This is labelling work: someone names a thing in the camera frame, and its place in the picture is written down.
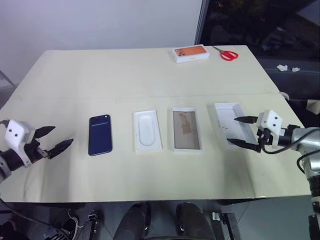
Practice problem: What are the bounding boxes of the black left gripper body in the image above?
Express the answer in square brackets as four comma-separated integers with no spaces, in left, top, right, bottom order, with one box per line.
[23,134,50,165]

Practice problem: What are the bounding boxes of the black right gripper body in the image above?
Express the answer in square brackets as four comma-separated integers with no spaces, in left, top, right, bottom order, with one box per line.
[255,128,275,154]

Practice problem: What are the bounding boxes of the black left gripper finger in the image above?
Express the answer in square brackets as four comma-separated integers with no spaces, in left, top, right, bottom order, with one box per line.
[34,125,57,139]
[47,138,75,160]

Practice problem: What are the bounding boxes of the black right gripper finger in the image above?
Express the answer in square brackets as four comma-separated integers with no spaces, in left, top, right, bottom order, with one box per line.
[233,115,260,125]
[225,138,259,152]

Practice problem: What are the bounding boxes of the white phone box lid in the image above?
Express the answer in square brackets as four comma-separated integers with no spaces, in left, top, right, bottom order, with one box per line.
[213,101,258,146]

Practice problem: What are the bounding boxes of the dark blue smartphone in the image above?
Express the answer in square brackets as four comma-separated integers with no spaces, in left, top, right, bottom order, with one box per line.
[88,114,114,157]

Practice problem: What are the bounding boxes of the white box with brown insert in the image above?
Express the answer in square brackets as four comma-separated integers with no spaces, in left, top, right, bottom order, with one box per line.
[171,107,203,154]

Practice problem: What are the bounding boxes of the white moulded box insert tray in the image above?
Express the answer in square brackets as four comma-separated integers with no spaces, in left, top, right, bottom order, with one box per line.
[132,109,165,154]

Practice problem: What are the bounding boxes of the orange printed phone box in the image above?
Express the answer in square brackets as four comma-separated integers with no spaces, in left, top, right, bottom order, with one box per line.
[171,44,210,65]

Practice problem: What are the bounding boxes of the tan cardboard piece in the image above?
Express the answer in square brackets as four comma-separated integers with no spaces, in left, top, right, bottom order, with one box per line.
[305,98,320,114]

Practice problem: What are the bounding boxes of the dark rounded shape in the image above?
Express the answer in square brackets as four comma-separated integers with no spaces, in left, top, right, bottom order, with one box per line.
[119,201,152,240]
[175,201,214,240]

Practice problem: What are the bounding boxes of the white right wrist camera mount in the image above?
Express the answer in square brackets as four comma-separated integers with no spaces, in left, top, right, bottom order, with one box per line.
[256,109,285,147]

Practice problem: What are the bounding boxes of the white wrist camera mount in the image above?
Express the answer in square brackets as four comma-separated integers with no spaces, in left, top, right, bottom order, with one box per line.
[4,119,36,168]
[256,109,285,147]

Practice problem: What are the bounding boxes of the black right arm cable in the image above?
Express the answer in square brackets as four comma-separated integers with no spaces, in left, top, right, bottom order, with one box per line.
[259,124,320,176]

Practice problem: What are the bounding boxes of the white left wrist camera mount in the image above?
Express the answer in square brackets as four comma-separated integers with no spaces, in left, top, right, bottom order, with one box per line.
[4,119,36,168]

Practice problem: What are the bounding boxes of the grey metal frame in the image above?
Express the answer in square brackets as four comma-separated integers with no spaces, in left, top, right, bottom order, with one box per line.
[0,69,17,89]

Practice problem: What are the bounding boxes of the red handled scissors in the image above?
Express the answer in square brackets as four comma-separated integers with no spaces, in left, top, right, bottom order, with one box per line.
[212,45,239,62]

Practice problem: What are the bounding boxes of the black metal floor bracket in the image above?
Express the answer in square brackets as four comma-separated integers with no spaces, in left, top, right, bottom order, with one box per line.
[83,211,101,240]
[211,211,241,240]

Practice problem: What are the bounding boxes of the grey window frame post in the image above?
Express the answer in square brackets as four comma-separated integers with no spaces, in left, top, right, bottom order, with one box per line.
[193,0,209,46]

